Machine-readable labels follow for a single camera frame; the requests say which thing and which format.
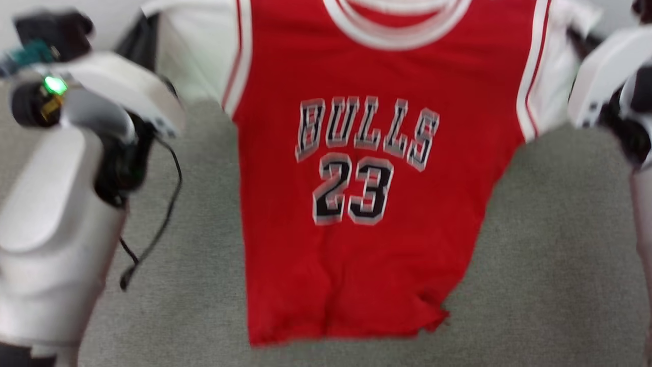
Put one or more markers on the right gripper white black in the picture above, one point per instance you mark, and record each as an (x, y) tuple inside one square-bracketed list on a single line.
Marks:
[(606, 71)]

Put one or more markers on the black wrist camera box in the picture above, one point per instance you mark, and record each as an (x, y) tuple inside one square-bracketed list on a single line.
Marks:
[(643, 9), (51, 30)]

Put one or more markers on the red Bulls 23 jersey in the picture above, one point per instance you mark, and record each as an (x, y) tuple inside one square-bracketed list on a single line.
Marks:
[(356, 280)]

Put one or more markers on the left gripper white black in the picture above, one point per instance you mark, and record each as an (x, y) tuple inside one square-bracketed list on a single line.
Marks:
[(127, 94)]

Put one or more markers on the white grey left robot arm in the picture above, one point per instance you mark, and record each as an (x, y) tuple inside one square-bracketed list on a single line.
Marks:
[(51, 229)]

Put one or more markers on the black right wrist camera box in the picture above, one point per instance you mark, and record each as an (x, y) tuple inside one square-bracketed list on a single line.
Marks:
[(643, 9)]

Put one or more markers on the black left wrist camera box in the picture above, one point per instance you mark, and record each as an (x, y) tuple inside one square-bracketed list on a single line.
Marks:
[(51, 30)]

